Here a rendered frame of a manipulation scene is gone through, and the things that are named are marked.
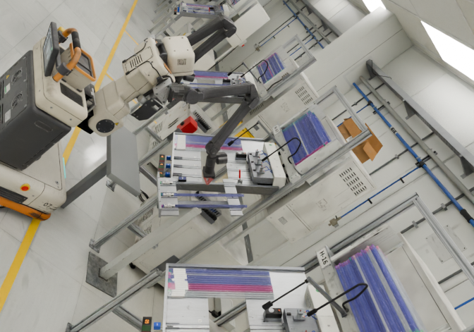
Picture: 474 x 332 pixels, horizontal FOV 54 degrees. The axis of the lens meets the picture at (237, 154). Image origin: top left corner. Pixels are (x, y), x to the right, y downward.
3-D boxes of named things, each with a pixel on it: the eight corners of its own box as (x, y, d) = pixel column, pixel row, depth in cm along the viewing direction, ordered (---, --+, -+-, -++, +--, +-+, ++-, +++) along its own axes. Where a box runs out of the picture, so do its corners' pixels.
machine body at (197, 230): (125, 266, 330) (191, 219, 315) (134, 208, 390) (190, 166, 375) (185, 313, 358) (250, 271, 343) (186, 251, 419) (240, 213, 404)
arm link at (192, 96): (253, 77, 275) (260, 82, 266) (252, 100, 280) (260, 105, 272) (180, 86, 258) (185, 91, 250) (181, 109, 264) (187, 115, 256)
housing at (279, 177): (271, 194, 313) (274, 177, 306) (261, 158, 356) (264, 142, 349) (282, 195, 314) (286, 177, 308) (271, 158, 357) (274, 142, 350)
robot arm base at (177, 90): (167, 76, 252) (171, 90, 244) (181, 77, 256) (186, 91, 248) (163, 89, 258) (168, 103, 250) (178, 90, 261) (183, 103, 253)
